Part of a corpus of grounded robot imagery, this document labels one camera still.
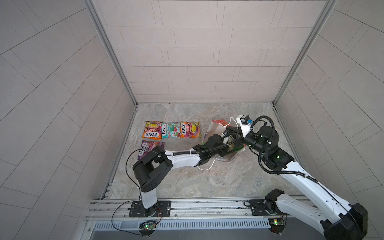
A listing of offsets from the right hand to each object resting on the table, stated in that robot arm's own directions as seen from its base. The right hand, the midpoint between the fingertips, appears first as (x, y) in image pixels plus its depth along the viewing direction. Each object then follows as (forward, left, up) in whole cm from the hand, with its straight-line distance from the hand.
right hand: (226, 129), depth 69 cm
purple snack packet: (+7, +45, -23) cm, 51 cm away
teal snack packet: (+18, +31, -22) cm, 42 cm away
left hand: (+3, -5, -16) cm, 18 cm away
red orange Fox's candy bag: (+18, +43, -21) cm, 51 cm away
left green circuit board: (-32, +38, -24) cm, 55 cm away
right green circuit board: (-35, -20, -29) cm, 50 cm away
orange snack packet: (+17, +19, -22) cm, 33 cm away
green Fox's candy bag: (-6, -6, -8) cm, 12 cm away
